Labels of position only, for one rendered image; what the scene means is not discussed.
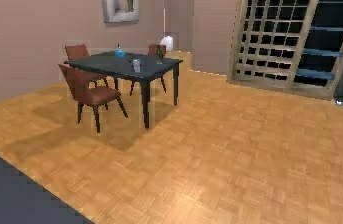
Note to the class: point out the dark green bottle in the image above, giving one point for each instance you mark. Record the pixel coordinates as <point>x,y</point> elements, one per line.
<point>159,55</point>

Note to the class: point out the grey mug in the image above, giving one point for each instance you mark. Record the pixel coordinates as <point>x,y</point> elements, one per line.
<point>136,65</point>

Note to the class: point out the brown leather chair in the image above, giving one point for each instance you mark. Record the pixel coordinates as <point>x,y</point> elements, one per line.
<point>90,93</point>
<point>76,52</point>
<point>153,50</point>

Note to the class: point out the black dining table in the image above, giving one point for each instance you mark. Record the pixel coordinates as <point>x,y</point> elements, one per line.
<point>119,66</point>

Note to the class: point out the white floor lamp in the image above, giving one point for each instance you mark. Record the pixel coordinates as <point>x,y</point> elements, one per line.
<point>167,42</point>

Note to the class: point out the blue round bottle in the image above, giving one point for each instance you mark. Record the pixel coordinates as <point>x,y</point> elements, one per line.
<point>119,52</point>

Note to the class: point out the wooden lattice shelf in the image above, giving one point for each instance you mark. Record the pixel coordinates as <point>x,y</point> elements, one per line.
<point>289,46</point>

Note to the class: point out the silver framed wall picture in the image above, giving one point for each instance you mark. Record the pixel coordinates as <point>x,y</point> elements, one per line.
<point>121,10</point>

